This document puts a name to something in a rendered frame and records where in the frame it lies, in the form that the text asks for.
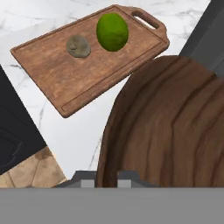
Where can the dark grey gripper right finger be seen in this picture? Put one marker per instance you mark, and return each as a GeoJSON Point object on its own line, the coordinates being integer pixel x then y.
{"type": "Point", "coordinates": [128, 178]}

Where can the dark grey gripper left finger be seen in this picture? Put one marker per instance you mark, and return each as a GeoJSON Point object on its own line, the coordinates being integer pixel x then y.
{"type": "Point", "coordinates": [83, 178]}

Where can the brown wooden bowl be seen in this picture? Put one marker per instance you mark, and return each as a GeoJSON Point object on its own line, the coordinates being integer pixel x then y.
{"type": "Point", "coordinates": [166, 125]}

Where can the dark cabinet front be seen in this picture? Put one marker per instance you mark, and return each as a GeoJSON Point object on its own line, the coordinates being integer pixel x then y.
{"type": "Point", "coordinates": [14, 128]}

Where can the brown wooden cutting board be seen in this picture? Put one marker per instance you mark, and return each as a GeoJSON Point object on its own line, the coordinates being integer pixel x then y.
{"type": "Point", "coordinates": [84, 73]}

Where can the green lime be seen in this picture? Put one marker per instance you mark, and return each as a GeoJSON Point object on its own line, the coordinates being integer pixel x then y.
{"type": "Point", "coordinates": [112, 32]}

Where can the dark grey appliance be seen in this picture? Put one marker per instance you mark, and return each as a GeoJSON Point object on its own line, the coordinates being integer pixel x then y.
{"type": "Point", "coordinates": [205, 35]}

